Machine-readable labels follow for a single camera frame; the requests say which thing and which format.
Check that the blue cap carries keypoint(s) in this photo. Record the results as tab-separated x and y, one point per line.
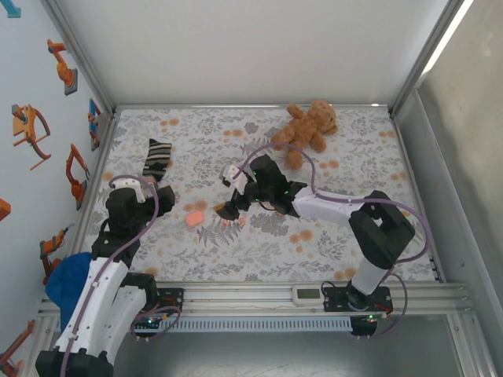
67	282

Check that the white digital timer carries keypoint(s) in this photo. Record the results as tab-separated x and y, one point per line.
308	294

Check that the floral tablecloth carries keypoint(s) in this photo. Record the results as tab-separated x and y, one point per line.
188	129

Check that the pink earbud charging case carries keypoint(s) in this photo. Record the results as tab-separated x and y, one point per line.
195	218

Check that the black white striped sock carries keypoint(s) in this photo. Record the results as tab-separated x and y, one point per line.
157	157

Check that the aluminium mounting rail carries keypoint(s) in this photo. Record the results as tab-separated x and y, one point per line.
243	298

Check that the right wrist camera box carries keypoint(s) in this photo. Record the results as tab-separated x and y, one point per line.
232	173

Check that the small controller board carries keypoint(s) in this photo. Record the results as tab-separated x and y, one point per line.
151	323
365	324

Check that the aluminium frame cross bar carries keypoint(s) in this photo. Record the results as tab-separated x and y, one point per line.
251	106

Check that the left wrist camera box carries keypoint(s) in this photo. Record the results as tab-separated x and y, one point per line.
131	188

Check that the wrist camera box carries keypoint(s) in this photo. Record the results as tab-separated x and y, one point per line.
131	188
232	173

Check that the blue orange robot wall sticker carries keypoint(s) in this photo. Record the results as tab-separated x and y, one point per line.
92	118

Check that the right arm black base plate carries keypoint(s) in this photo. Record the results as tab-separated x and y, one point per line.
334	298

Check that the aluminium frame post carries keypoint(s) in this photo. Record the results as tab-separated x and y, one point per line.
428	55
78	55

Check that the orange block wall sticker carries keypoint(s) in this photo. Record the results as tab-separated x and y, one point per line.
4	208

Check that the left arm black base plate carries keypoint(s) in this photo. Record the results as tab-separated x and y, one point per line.
175	300

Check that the brown teddy bear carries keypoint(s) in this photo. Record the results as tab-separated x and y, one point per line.
310	125

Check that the aluminium frame side bar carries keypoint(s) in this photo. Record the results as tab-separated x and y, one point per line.
96	165
408	157

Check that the orange gripper wall sticker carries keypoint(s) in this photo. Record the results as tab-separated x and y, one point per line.
27	129

